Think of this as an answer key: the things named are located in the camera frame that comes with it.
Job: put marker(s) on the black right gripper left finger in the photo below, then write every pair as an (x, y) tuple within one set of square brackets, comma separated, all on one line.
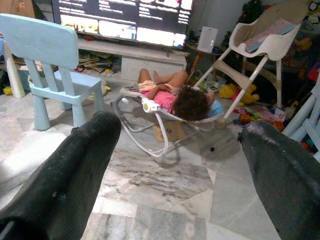
[(62, 180)]

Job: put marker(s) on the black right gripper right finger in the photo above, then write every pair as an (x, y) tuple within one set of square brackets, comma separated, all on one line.
[(285, 180)]

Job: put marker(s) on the yellow plush toy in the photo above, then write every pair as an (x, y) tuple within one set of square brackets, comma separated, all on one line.
[(240, 93)]

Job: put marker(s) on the light blue child chair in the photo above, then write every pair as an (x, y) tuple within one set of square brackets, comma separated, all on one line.
[(53, 75)]

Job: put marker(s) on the grey baby rocker seat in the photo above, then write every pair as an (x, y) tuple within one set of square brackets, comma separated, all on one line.
[(160, 130)]

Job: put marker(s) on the brown cardboard piece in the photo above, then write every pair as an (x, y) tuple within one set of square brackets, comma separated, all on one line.
[(170, 131)]

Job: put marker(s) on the stack of books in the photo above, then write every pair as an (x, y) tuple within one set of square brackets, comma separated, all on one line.
[(96, 63)]

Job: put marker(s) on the white baby high chair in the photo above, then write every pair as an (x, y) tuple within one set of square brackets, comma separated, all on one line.
[(260, 50)]

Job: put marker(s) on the child in pink shirt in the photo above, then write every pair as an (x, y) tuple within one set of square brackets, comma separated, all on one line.
[(175, 92)]

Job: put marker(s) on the white tv stand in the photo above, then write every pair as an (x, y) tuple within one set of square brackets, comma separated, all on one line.
[(140, 60)]

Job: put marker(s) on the small wooden side table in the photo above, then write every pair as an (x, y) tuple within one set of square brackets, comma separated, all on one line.
[(200, 57)]

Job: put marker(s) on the white box appliance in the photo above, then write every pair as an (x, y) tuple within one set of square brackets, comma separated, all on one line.
[(207, 38)]

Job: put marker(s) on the large television screen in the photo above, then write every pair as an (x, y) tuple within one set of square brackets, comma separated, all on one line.
[(125, 17)]

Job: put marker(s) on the pale blue wooden furniture frame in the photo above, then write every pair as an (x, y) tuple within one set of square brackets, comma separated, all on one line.
[(305, 117)]

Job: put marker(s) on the white cone post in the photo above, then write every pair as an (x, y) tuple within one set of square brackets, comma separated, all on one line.
[(13, 72)]

